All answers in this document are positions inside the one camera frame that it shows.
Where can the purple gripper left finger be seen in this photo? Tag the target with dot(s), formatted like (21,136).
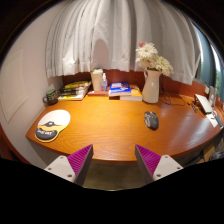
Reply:
(74,167)

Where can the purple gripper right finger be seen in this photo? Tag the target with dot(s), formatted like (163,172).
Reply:
(153,166)

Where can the grey computer mouse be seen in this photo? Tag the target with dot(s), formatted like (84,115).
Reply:
(151,120)

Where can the white yellow black mouse pad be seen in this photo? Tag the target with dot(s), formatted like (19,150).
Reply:
(51,124)

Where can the dark green mug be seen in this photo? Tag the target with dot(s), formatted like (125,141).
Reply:
(51,97)

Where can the yellow white book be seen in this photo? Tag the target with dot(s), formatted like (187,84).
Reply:
(136,94)

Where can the yellow black book stack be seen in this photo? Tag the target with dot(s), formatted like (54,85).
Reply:
(74,91)

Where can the white ceramic pitcher vase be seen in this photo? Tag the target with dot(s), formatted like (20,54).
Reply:
(150,92)

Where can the red flat book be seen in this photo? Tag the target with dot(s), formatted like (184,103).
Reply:
(98,93)

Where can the silver laptop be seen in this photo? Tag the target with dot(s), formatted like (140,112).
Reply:
(204,103)

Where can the blue book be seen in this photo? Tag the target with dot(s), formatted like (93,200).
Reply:
(119,89)

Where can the clear sanitizer bottle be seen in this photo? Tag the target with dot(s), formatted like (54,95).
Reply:
(104,82)

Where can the white tissue container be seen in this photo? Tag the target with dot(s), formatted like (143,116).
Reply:
(96,76)

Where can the white flower bouquet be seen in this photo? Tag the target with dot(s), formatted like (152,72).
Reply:
(147,57)

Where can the white curtain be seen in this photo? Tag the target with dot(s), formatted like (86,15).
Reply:
(89,34)

